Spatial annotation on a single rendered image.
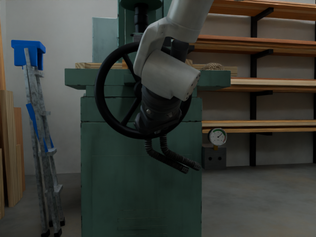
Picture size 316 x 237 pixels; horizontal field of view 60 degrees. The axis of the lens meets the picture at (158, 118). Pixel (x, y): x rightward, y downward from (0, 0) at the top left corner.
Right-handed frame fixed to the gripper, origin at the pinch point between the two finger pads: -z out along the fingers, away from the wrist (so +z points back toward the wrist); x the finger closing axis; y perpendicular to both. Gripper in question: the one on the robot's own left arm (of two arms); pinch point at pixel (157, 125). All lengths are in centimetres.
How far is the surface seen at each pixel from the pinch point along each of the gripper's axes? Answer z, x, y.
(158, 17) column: -27, 33, 65
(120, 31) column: -31, 14, 66
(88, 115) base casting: -20.7, -15.0, 22.3
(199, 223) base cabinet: -40.8, 8.3, -25.3
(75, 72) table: -12.9, -13.5, 36.1
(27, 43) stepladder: -58, -30, 103
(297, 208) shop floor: -144, 109, -45
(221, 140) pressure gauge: -19.6, 23.5, -5.5
